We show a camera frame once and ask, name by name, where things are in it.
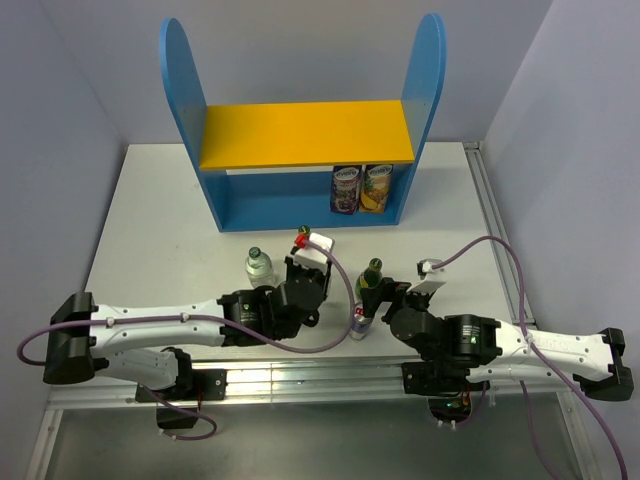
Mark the Red Bull can right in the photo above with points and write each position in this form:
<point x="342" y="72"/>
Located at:
<point x="360" y="324"/>

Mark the purple juice carton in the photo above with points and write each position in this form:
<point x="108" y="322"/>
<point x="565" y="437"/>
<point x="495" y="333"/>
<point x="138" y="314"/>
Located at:
<point x="345" y="189"/>

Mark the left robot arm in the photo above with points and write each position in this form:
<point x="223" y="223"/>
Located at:
<point x="144" y="345"/>

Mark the green glass bottle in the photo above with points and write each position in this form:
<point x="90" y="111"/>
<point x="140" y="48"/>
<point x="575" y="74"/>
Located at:
<point x="304" y="230"/>
<point x="369" y="278"/>

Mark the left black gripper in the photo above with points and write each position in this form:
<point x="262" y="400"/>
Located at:
<point x="322" y="277"/>

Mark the yellow pineapple juice carton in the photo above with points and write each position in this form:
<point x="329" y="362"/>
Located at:
<point x="375" y="188"/>

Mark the green glass bottle rear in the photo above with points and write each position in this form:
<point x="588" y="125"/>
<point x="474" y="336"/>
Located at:
<point x="304" y="230"/>

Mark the blue and yellow shelf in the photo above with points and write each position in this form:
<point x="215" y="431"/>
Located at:
<point x="269" y="166"/>

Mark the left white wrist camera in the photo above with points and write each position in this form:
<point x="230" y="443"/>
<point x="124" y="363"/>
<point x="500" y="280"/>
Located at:
<point x="310" y="251"/>

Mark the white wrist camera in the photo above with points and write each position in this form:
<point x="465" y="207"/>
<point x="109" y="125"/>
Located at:
<point x="430" y="279"/>
<point x="310" y="251"/>

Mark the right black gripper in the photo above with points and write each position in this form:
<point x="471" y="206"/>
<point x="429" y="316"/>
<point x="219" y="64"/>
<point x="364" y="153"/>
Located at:
<point x="389" y="291"/>

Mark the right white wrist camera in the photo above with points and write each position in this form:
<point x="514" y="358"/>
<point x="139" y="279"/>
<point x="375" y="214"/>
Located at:
<point x="430" y="279"/>

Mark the green glass bottle right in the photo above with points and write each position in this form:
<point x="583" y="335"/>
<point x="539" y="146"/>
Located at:
<point x="369" y="278"/>

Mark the aluminium mounting rail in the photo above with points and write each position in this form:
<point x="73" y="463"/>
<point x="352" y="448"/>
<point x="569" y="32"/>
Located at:
<point x="300" y="381"/>

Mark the aluminium side rail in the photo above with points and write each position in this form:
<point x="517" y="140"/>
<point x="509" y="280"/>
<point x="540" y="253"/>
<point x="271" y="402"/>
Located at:
<point x="494" y="226"/>

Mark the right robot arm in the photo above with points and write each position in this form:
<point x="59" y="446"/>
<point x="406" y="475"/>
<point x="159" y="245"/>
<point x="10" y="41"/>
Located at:
<point x="469" y="352"/>

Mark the clear water bottle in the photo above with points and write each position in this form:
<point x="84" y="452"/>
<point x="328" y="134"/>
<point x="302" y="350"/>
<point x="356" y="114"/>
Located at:
<point x="259" y="268"/>

